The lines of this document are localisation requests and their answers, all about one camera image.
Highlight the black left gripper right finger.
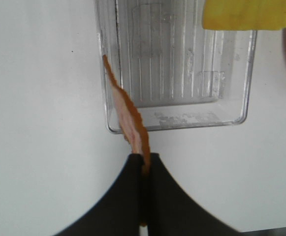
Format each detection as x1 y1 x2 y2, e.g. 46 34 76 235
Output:
147 153 240 236

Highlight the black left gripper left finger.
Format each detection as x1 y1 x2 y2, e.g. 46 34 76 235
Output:
57 154 143 236

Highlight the pale pink bacon strip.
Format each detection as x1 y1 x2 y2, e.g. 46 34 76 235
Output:
102 55 151 227

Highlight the clear left plastic tray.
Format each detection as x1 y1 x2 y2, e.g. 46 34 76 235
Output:
94 0 257 131

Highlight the yellow cheese slice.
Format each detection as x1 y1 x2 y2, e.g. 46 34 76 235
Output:
202 0 286 31

